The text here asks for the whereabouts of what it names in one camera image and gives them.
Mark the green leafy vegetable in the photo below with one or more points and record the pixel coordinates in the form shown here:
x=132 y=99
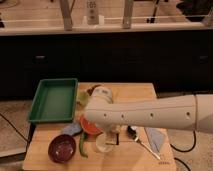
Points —
x=83 y=98

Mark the green chili pepper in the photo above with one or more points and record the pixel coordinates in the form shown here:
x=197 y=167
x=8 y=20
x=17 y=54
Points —
x=83 y=137

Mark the brown grapes bunch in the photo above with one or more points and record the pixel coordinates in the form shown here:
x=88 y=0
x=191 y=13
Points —
x=91 y=89

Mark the blue sponge cloth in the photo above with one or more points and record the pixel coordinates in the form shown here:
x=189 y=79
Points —
x=72 y=129

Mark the orange bowl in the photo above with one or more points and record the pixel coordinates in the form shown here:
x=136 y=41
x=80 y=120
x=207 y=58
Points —
x=88 y=127

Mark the green plastic tray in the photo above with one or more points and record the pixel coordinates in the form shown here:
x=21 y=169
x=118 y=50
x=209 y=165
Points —
x=54 y=101

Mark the white paper cup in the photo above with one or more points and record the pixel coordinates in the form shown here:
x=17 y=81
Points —
x=104 y=143

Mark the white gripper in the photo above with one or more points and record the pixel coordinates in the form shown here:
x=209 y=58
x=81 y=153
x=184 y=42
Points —
x=112 y=133

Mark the blue folded cloth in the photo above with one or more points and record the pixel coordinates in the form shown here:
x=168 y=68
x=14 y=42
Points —
x=155 y=137

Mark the white remote on shelf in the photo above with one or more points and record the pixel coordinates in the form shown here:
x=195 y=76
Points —
x=92 y=12

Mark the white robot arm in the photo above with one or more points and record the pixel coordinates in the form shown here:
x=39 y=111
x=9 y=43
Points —
x=107 y=110

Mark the metal spoon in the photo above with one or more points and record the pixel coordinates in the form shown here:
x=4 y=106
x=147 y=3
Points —
x=132 y=133

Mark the dark purple bowl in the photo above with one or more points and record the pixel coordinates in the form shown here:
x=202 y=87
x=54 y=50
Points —
x=62 y=148

